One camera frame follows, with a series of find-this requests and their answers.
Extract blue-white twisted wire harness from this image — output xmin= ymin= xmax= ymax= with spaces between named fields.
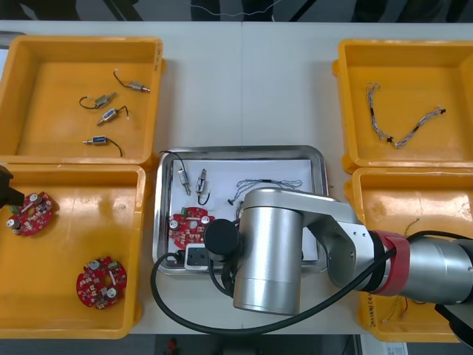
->
xmin=390 ymin=105 xmax=447 ymax=149
xmin=225 ymin=177 xmax=303 ymax=206
xmin=364 ymin=81 xmax=392 ymax=143

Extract red-black harness with ring terminal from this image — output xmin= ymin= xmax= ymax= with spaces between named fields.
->
xmin=232 ymin=203 xmax=247 ymax=227

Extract round red circuit board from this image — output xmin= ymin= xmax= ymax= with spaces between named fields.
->
xmin=75 ymin=255 xmax=129 ymax=310
xmin=5 ymin=191 xmax=60 ymax=237
xmin=168 ymin=206 xmax=217 ymax=249

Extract steel tray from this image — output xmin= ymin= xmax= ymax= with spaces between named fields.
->
xmin=151 ymin=144 xmax=333 ymax=275

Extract white sheet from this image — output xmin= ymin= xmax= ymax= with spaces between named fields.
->
xmin=166 ymin=158 xmax=319 ymax=262

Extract white printed label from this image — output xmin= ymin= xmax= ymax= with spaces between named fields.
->
xmin=382 ymin=342 xmax=409 ymax=355

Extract thin white cable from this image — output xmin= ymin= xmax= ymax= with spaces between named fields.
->
xmin=190 ymin=1 xmax=282 ymax=16

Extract small metal solenoid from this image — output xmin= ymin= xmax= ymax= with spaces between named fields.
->
xmin=159 ymin=149 xmax=193 ymax=195
xmin=194 ymin=168 xmax=215 ymax=206

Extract green-yellow wire harness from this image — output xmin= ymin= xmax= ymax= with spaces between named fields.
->
xmin=380 ymin=217 xmax=421 ymax=325

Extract group of metal solenoids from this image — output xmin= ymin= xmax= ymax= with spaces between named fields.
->
xmin=78 ymin=68 xmax=152 ymax=158

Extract yellow-orange plastic bin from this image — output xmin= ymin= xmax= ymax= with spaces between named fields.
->
xmin=331 ymin=38 xmax=473 ymax=175
xmin=0 ymin=162 xmax=147 ymax=340
xmin=0 ymin=35 xmax=167 ymax=167
xmin=343 ymin=166 xmax=473 ymax=343

